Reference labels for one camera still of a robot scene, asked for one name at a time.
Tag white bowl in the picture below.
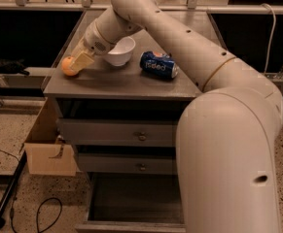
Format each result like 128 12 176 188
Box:
103 37 136 67

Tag white cable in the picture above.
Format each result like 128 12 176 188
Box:
261 3 277 76

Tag grey drawer cabinet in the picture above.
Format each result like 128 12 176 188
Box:
43 9 232 233

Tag black bar on floor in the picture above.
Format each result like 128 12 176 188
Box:
0 152 26 229

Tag cardboard box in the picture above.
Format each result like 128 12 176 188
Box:
24 100 79 177

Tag grey bottom drawer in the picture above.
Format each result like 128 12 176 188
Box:
75 173 186 233

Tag blue Pepsi can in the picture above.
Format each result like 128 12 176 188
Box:
139 51 178 79

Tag black floor cable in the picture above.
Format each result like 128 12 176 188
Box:
0 139 63 233

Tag black object on rail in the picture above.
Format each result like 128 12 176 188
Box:
0 59 30 76

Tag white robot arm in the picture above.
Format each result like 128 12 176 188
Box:
80 0 283 233

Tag grey top drawer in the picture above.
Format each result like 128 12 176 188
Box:
57 118 176 148

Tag grey middle drawer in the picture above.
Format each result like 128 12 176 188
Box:
76 153 177 175

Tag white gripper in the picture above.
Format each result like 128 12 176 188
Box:
70 20 116 73

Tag grey drawer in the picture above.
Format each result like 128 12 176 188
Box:
57 118 176 148
76 153 177 175
75 173 186 233

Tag orange fruit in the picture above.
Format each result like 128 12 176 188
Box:
61 56 78 77

